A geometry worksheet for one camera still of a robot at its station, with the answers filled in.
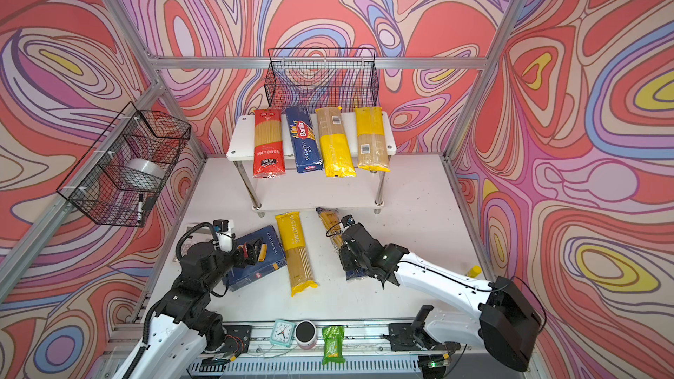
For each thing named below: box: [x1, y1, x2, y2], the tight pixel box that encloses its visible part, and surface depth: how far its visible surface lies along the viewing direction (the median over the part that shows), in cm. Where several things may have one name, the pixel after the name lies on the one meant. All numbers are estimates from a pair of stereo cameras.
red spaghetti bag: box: [252, 108, 287, 179], surface depth 74 cm
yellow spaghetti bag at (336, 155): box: [315, 106, 357, 179], surface depth 74 cm
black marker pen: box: [136, 193, 144, 222], surface depth 74 cm
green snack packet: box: [321, 325, 346, 365], surface depth 73 cm
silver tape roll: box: [124, 157, 167, 180], surface depth 75 cm
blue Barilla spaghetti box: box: [285, 105, 323, 174], surface depth 74 cm
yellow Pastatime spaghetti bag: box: [274, 211, 319, 297], surface depth 90 cm
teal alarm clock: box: [270, 318, 296, 349], surface depth 75 cm
